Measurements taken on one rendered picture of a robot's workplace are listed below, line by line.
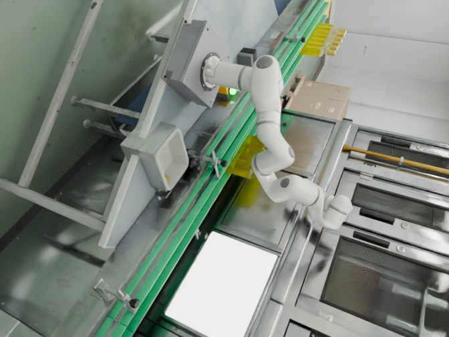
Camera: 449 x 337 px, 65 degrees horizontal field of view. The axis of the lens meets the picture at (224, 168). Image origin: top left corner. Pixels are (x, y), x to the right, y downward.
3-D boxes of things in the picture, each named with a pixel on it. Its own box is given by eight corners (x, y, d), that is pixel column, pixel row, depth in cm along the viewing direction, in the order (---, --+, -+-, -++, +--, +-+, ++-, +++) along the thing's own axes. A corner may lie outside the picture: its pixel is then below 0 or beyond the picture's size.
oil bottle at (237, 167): (214, 168, 169) (254, 181, 161) (212, 160, 165) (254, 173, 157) (219, 161, 172) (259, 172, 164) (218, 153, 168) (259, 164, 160)
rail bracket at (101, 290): (91, 296, 125) (142, 323, 117) (71, 275, 113) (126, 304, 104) (100, 284, 128) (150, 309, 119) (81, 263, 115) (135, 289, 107)
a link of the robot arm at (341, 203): (340, 222, 131) (353, 200, 130) (315, 208, 136) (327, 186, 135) (347, 224, 144) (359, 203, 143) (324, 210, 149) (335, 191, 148)
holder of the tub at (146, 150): (154, 194, 151) (169, 199, 148) (135, 149, 131) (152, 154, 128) (175, 166, 161) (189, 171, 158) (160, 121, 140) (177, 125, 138)
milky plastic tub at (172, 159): (152, 187, 147) (169, 193, 144) (136, 150, 130) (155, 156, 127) (173, 159, 157) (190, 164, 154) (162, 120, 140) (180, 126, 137)
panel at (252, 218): (160, 318, 136) (240, 359, 124) (159, 315, 134) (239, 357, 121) (252, 160, 187) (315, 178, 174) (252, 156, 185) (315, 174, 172)
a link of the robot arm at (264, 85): (257, 134, 128) (246, 109, 115) (260, 81, 138) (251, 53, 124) (282, 132, 125) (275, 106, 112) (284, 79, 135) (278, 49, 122)
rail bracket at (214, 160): (202, 175, 158) (227, 183, 153) (196, 149, 146) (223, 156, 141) (206, 170, 160) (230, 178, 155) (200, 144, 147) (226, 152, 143)
